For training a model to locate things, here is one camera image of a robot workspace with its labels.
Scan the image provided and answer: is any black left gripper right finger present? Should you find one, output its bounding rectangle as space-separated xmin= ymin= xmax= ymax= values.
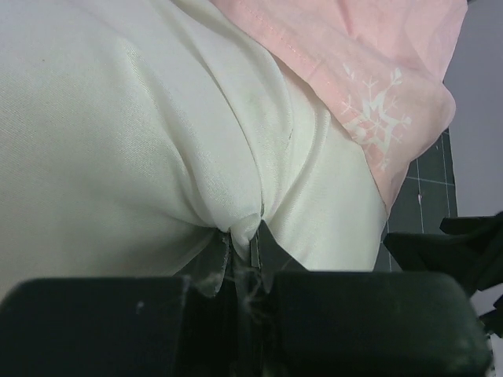
xmin=249 ymin=223 xmax=492 ymax=376

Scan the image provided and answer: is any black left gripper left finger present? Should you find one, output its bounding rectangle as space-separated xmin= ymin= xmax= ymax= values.
xmin=1 ymin=233 xmax=236 ymax=376

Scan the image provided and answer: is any white pillow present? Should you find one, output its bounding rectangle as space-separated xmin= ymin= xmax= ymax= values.
xmin=1 ymin=1 xmax=387 ymax=292

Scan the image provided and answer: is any pink purple printed pillowcase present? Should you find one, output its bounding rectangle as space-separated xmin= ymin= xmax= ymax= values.
xmin=215 ymin=1 xmax=468 ymax=207

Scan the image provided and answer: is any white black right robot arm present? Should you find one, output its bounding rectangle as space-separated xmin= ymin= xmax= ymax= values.
xmin=384 ymin=212 xmax=502 ymax=316

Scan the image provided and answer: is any black gridded work mat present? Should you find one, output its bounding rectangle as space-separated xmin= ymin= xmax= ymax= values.
xmin=387 ymin=129 xmax=461 ymax=272

